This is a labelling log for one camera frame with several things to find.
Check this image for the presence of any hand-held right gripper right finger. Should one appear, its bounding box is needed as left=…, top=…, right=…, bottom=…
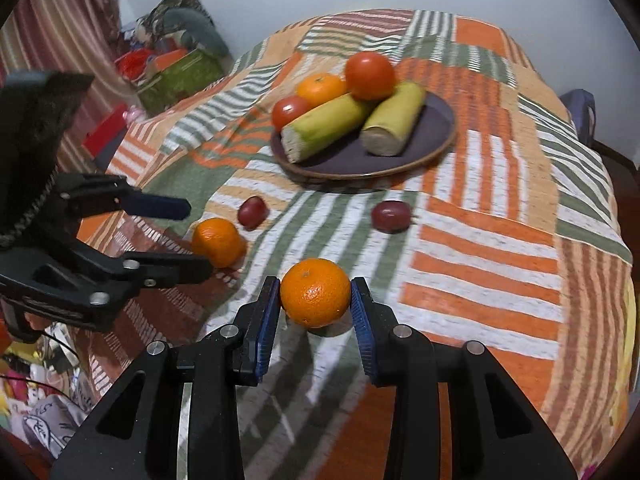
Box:
left=350, top=277, right=579, bottom=480

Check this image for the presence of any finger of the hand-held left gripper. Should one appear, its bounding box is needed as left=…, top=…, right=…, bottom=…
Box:
left=55, top=175, right=192, bottom=221
left=0, top=237, right=215, bottom=334

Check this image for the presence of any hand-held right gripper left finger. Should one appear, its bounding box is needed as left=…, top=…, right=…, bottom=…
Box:
left=50, top=276, right=282, bottom=480

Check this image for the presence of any small orange mandarin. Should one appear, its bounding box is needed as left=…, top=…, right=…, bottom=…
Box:
left=279, top=258, right=352, bottom=330
left=191, top=217, right=247, bottom=270

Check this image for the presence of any red tomato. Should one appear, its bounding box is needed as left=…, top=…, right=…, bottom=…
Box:
left=271, top=96, right=314, bottom=131
left=344, top=51, right=397, bottom=102

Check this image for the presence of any yellow-green sugarcane piece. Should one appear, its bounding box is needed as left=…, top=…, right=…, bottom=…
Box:
left=360, top=81, right=429, bottom=157
left=280, top=92, right=377, bottom=164

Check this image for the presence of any large plain orange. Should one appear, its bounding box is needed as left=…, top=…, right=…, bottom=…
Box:
left=296, top=73, right=349, bottom=109

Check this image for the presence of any dark purple round plate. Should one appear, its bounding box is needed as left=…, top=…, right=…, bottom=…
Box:
left=270, top=87, right=457, bottom=181

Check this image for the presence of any red box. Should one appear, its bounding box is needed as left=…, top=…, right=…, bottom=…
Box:
left=82, top=104, right=129, bottom=159

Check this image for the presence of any dark red grape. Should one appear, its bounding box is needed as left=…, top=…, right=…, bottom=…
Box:
left=370, top=200, right=419, bottom=234
left=237, top=196, right=269, bottom=231

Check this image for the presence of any striped brown curtain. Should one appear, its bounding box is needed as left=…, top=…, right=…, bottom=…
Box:
left=0, top=0, right=137, bottom=128

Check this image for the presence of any red plastic bag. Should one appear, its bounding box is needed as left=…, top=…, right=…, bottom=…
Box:
left=114, top=49, right=157, bottom=82

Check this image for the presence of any green storage box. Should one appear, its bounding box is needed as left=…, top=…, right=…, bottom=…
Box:
left=136, top=50, right=227, bottom=117

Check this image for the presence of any orange cardboard box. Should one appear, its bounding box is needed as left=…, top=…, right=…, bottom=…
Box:
left=147, top=50, right=190, bottom=75

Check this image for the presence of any striped patchwork blanket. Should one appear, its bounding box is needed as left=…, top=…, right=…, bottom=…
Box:
left=75, top=7, right=637, bottom=480

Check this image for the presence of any grey plush pillow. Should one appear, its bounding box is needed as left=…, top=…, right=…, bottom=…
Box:
left=160, top=7, right=232, bottom=59

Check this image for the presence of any dark floral cushion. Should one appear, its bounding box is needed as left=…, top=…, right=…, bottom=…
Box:
left=134, top=0, right=217, bottom=43

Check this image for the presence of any white printed cloth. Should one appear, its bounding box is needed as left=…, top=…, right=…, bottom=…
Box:
left=9, top=392, right=92, bottom=462

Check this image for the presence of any blue chair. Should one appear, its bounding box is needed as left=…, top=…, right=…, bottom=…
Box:
left=559, top=88, right=597, bottom=150

